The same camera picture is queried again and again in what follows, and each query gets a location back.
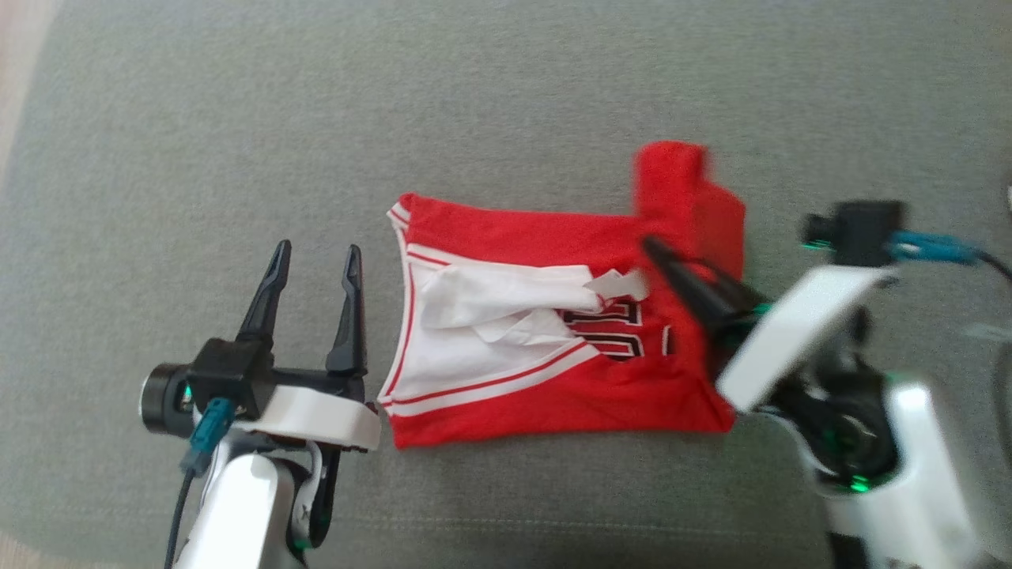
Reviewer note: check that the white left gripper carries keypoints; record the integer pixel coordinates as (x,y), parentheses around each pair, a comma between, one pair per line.
(316,415)

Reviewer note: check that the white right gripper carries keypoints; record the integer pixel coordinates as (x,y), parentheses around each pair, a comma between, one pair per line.
(798,332)

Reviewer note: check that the red basketball jersey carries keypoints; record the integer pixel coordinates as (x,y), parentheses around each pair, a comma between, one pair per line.
(553,395)

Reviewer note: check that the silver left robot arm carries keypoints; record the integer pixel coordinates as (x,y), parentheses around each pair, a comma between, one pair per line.
(237,514)

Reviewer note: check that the large grey sofa chaise cushion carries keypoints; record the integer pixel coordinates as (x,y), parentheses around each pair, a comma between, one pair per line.
(553,79)

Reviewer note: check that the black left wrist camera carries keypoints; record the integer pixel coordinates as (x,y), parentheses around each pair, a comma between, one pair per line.
(233,371)

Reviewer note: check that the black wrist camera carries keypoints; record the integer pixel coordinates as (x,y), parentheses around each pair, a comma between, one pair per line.
(233,371)
(862,233)

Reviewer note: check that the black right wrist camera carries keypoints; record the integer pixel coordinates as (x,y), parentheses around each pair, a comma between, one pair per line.
(862,233)

